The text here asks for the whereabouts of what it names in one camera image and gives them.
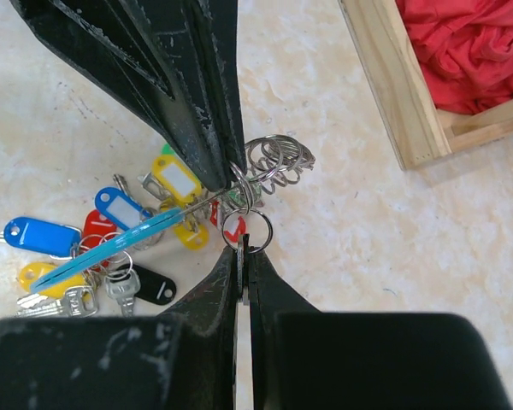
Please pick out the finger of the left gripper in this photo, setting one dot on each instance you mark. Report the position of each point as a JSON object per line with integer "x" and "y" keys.
{"x": 218, "y": 25}

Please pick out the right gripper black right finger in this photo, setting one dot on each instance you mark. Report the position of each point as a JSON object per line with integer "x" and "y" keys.
{"x": 269, "y": 296}

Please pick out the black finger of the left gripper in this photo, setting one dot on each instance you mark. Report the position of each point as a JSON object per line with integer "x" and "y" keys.
{"x": 148, "y": 56}

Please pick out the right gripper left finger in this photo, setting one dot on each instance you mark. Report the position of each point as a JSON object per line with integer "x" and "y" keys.
{"x": 203, "y": 373}

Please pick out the red tagged key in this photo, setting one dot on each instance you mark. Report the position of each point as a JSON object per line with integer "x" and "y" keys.
{"x": 239, "y": 252}

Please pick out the large metal keyring with keys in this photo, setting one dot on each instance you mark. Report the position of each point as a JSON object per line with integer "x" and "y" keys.
{"x": 100, "y": 255}

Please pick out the wooden rack tray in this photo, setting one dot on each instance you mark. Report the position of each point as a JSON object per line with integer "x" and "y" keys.
{"x": 418, "y": 131}

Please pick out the red cloth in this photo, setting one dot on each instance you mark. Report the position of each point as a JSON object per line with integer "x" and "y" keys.
{"x": 465, "y": 51}

